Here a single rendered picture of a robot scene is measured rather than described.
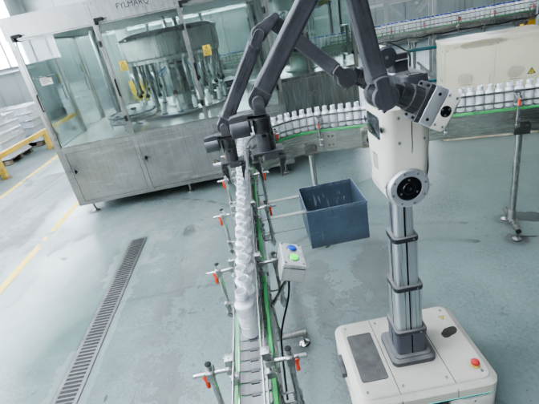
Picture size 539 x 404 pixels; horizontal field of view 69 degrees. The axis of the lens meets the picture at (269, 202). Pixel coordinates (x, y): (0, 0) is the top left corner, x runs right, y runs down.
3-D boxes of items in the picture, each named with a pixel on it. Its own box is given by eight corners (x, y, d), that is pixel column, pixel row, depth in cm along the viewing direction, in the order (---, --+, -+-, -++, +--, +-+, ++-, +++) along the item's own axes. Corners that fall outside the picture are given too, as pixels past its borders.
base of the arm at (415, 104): (424, 81, 123) (407, 117, 127) (402, 72, 121) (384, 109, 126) (437, 85, 115) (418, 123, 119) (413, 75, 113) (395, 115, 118)
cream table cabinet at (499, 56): (524, 118, 527) (532, 24, 478) (540, 132, 474) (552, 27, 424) (435, 127, 559) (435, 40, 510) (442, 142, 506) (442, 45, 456)
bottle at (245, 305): (243, 342, 118) (231, 299, 111) (241, 328, 123) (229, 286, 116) (262, 337, 118) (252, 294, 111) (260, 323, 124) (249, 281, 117)
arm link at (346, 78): (269, 3, 142) (267, 4, 152) (248, 36, 146) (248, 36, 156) (361, 75, 155) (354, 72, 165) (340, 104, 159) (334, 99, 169)
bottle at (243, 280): (261, 310, 129) (251, 269, 122) (264, 322, 124) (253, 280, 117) (243, 315, 129) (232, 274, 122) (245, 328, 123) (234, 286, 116)
